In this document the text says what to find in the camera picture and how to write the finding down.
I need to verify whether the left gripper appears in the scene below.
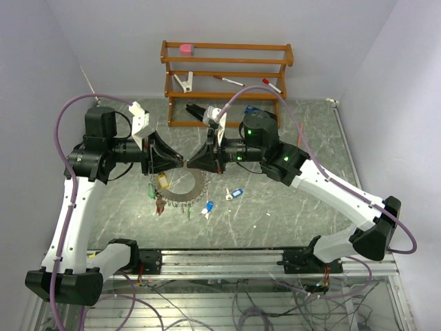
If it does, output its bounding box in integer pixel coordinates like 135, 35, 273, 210
108, 130, 183, 176

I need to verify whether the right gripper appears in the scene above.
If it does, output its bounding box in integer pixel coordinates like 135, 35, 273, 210
187, 130, 265, 175

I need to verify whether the yellow tag key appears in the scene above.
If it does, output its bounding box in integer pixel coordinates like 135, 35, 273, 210
157, 172, 170, 190

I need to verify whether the metal disc keyring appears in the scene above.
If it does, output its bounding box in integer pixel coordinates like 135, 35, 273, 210
149, 162, 208, 219

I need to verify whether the blue tag key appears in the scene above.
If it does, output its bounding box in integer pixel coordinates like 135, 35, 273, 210
225, 188, 243, 201
200, 201, 214, 219

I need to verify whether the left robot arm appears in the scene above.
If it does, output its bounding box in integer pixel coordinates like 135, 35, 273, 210
25, 102, 184, 306

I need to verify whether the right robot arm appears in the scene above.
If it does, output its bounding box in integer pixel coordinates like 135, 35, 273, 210
187, 106, 401, 273

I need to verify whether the black stapler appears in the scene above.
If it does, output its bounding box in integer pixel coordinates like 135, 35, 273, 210
185, 102, 207, 122

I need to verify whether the blue stapler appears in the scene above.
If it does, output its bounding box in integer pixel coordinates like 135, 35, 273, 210
244, 105, 259, 114

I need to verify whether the white plastic clamp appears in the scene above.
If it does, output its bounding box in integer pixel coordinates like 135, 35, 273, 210
173, 71, 194, 93

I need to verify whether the red-capped marker pen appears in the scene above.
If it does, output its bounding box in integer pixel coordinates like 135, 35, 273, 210
213, 75, 245, 88

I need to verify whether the wooden three-tier rack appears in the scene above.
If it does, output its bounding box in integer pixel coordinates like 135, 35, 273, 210
160, 41, 294, 127

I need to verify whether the red-capped white marker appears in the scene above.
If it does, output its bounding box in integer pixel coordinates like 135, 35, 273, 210
262, 78, 283, 94

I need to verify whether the orange pencil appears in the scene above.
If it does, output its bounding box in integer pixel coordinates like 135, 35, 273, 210
297, 122, 304, 148

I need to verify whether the pink eraser block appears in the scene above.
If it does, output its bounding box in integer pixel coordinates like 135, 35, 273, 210
179, 43, 194, 56

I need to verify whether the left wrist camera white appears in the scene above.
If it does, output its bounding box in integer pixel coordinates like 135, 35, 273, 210
129, 101, 152, 150

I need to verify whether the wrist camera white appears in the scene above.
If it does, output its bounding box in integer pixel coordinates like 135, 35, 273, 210
203, 106, 227, 146
129, 101, 152, 150

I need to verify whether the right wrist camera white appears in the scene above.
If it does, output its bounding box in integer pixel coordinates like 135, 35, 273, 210
203, 106, 227, 146

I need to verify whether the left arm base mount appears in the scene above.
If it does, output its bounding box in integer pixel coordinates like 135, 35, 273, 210
132, 249, 163, 275

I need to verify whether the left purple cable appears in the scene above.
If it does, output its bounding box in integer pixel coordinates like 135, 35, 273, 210
50, 93, 139, 331

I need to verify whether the purple cable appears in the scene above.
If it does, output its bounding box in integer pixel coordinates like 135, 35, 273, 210
215, 86, 418, 300
50, 93, 139, 331

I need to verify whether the aluminium frame rail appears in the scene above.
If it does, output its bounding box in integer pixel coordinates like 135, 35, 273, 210
126, 250, 399, 280

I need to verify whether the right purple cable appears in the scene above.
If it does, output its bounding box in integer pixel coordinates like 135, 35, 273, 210
215, 86, 418, 300

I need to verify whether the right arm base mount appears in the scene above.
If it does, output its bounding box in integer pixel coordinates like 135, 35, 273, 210
276, 247, 343, 274

